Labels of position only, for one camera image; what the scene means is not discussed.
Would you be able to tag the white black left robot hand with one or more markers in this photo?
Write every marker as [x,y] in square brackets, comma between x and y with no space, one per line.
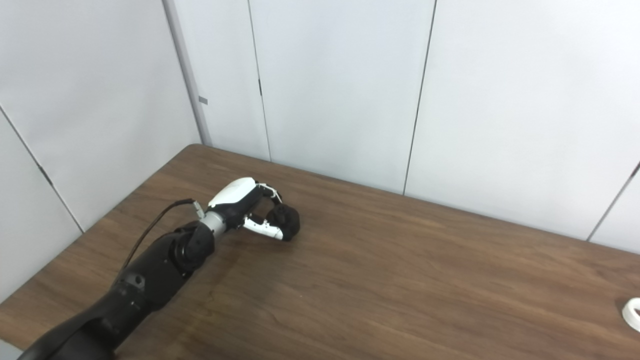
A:
[232,197]

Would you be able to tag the round black part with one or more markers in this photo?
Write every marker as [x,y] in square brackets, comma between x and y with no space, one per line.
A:
[289,220]

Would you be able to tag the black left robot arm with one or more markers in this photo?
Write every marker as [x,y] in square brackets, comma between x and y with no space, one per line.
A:
[150,275]

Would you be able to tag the gray wall post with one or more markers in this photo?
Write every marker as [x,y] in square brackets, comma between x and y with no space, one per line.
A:
[187,75]

